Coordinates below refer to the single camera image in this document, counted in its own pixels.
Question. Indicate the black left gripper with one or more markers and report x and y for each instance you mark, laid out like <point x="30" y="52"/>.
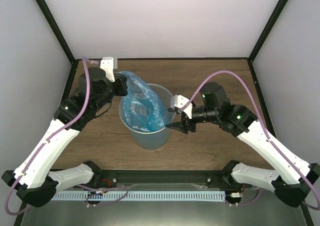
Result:
<point x="122" y="80"/>

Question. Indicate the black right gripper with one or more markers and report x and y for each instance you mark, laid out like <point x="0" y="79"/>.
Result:
<point x="183" y="126"/>

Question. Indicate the blue translucent plastic trash bag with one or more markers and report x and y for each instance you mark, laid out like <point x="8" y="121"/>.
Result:
<point x="143" y="109"/>

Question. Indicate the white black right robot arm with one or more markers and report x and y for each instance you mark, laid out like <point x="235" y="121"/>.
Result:
<point x="286" y="177"/>

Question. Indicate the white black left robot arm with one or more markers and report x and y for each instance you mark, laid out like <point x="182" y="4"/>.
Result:
<point x="33" y="180"/>

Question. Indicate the translucent grey plastic trash bin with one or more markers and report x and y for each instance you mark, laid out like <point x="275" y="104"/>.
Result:
<point x="157" y="139"/>

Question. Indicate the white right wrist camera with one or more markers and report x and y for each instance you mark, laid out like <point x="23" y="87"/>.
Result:
<point x="183" y="104"/>

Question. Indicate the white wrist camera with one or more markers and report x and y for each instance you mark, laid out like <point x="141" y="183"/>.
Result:
<point x="109" y="64"/>
<point x="183" y="104"/>

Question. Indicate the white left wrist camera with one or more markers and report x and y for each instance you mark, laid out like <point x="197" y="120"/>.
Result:
<point x="109" y="64"/>

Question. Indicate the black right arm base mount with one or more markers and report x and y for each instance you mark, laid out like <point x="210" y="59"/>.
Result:
<point x="223" y="178"/>

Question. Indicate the black aluminium front rail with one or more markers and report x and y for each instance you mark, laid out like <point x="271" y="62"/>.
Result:
<point x="158" y="176"/>

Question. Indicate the light blue slotted cable duct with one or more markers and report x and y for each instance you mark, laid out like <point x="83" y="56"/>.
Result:
<point x="211" y="196"/>

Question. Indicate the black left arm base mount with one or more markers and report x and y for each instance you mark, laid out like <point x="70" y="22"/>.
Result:
<point x="99" y="178"/>

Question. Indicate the black frame post left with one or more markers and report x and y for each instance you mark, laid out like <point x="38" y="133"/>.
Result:
<point x="55" y="29"/>

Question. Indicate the black frame post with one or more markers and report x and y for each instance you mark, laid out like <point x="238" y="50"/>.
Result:
<point x="267" y="29"/>
<point x="55" y="29"/>

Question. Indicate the black frame post right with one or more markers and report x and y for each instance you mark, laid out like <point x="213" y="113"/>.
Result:
<point x="267" y="29"/>

